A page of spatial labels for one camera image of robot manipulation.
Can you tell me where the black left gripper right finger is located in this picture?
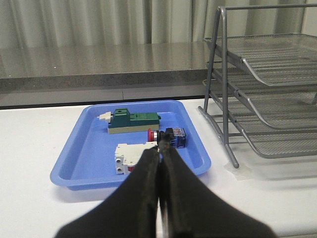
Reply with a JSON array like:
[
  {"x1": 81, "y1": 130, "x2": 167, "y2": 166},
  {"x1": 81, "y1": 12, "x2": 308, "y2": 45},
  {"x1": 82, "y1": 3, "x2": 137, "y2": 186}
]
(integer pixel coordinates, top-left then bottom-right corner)
[{"x1": 158, "y1": 134, "x2": 276, "y2": 238}]

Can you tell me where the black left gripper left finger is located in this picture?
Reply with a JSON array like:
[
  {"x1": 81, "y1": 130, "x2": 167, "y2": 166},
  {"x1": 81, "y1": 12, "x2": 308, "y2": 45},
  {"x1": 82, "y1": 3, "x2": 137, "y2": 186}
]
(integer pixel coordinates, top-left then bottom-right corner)
[{"x1": 55, "y1": 147, "x2": 160, "y2": 238}]

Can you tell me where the red emergency stop button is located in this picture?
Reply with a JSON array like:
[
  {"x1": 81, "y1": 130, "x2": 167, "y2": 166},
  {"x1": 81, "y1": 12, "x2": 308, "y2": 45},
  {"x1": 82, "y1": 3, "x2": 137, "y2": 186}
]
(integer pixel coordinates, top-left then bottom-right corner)
[{"x1": 147, "y1": 127, "x2": 186, "y2": 148}]

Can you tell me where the mesh tray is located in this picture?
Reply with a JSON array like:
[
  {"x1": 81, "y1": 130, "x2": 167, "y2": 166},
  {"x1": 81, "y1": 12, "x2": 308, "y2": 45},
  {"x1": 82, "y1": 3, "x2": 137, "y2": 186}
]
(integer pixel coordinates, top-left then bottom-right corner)
[
  {"x1": 228, "y1": 98, "x2": 317, "y2": 159},
  {"x1": 206, "y1": 68, "x2": 317, "y2": 129},
  {"x1": 226, "y1": 33, "x2": 317, "y2": 87}
]

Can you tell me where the white circuit breaker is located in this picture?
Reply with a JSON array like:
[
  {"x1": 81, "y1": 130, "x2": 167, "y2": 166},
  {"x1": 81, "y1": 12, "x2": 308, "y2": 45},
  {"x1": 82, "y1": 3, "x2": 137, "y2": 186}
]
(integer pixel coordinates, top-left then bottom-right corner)
[{"x1": 114, "y1": 142, "x2": 157, "y2": 175}]

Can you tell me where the blue plastic tray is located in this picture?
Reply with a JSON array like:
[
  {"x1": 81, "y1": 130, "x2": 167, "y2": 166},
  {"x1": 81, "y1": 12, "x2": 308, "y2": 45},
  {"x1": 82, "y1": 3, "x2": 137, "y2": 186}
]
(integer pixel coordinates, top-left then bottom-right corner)
[{"x1": 50, "y1": 100, "x2": 211, "y2": 190}]

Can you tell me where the green electrical module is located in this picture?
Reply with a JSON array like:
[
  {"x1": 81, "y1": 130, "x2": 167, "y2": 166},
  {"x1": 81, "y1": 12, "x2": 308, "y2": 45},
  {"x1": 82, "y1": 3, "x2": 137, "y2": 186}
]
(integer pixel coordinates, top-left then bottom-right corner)
[{"x1": 99, "y1": 108, "x2": 161, "y2": 134}]

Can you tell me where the grey stone counter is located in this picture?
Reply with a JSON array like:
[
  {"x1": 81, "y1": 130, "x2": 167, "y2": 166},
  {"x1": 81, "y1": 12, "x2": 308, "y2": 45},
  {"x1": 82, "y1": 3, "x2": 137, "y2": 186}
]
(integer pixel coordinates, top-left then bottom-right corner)
[{"x1": 0, "y1": 42, "x2": 209, "y2": 108}]

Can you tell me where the grey metal rack frame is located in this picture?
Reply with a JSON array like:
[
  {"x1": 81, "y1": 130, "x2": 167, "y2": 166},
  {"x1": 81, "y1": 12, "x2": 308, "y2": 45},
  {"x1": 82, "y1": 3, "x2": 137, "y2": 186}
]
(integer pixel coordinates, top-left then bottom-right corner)
[{"x1": 200, "y1": 6, "x2": 317, "y2": 168}]

